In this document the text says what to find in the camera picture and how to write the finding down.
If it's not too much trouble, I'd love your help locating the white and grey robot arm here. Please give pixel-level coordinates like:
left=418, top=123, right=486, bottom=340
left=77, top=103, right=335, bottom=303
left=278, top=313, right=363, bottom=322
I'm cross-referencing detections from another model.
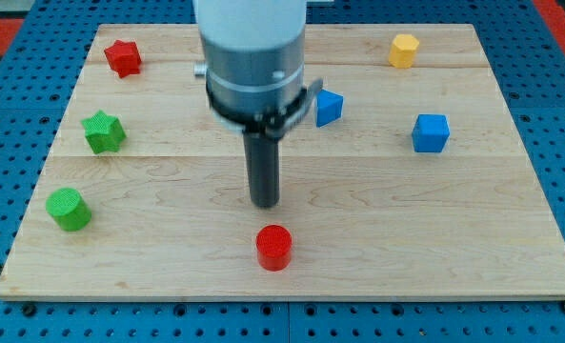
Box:
left=192, top=0, right=323, bottom=141

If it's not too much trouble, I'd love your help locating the blue triangle block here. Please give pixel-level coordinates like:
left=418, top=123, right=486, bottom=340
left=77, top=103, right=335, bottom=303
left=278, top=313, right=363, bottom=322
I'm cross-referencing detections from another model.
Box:
left=315, top=90, right=344, bottom=128

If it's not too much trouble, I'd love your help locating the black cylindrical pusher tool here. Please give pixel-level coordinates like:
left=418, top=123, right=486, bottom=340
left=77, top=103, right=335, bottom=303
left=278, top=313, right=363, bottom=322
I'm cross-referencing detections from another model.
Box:
left=243, top=133, right=279, bottom=209

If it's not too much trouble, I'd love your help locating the red cylinder block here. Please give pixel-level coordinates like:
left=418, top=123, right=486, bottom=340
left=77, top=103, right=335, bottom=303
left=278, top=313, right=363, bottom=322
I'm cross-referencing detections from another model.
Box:
left=255, top=225, right=293, bottom=272

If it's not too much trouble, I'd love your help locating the light wooden board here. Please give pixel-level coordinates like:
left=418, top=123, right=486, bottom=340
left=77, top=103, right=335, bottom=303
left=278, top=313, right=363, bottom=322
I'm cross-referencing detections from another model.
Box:
left=0, top=24, right=565, bottom=302

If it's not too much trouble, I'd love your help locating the blue cube block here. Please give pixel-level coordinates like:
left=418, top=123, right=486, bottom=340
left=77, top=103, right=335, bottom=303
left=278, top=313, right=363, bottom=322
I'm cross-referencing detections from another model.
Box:
left=412, top=113, right=451, bottom=153

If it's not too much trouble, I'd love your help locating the yellow hexagon block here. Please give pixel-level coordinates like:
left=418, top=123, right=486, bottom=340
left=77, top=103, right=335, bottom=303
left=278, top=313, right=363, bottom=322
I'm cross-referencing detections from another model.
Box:
left=389, top=33, right=420, bottom=69

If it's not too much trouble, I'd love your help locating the green star block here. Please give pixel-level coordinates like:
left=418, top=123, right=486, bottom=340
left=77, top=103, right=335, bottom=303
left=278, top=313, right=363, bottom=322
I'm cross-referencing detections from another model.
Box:
left=81, top=111, right=126, bottom=154

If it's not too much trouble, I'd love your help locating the red star block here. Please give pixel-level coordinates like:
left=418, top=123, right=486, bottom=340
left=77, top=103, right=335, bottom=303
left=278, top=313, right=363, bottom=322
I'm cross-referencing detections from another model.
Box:
left=104, top=40, right=142, bottom=78

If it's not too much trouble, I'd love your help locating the green cylinder block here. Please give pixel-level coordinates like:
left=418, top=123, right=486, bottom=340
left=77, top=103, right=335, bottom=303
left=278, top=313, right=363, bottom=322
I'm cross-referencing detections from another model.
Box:
left=46, top=188, right=91, bottom=232

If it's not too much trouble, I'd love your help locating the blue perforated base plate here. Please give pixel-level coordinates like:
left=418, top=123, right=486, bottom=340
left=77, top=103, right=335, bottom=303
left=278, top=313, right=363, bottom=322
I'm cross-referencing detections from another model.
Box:
left=0, top=0, right=565, bottom=342

